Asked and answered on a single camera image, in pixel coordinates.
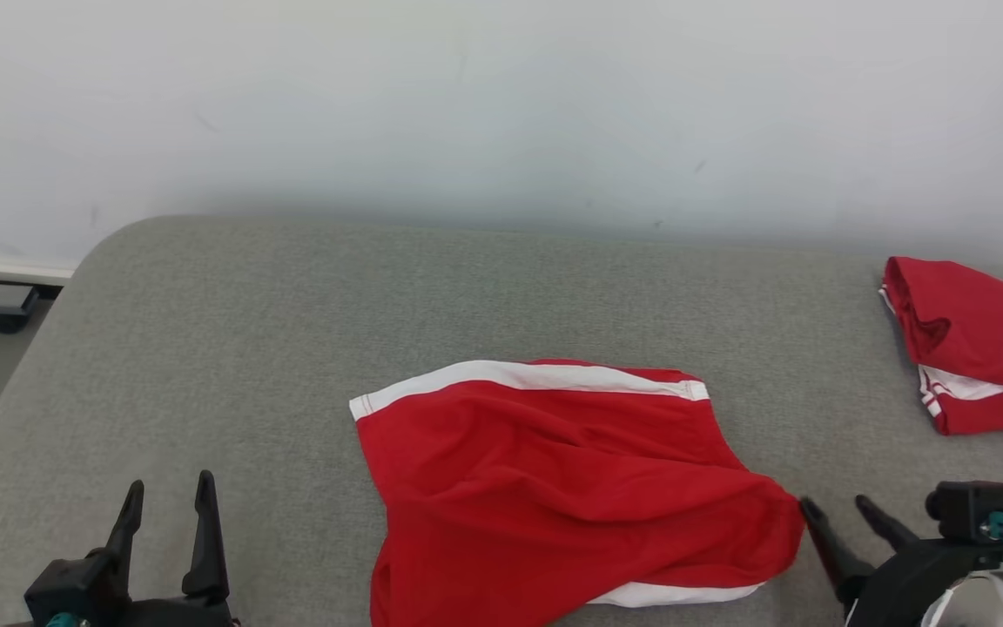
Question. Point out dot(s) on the red shorts with white stripe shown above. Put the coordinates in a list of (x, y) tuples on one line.
[(554, 488)]

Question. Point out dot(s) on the red white sleeveless jersey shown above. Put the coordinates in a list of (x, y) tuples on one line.
[(989, 322)]

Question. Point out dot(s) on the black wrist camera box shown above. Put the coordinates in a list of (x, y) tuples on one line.
[(70, 588), (967, 509)]

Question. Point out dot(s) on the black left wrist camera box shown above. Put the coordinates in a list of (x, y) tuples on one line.
[(70, 588)]

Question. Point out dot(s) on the black frame foot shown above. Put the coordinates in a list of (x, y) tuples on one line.
[(5, 324)]

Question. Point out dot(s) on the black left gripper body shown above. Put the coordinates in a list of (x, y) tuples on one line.
[(179, 615)]

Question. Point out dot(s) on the teal left camera connector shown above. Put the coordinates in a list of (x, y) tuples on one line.
[(64, 621)]

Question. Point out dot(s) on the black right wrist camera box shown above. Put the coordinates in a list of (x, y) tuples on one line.
[(967, 509)]

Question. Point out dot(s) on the white wall baseboard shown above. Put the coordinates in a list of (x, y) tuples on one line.
[(5, 272)]

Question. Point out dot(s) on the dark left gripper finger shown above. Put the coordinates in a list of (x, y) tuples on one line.
[(125, 535), (207, 557)]

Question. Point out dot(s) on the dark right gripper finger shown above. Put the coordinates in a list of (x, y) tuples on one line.
[(891, 529), (841, 566)]

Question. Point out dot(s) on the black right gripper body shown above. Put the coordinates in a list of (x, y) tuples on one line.
[(902, 583)]

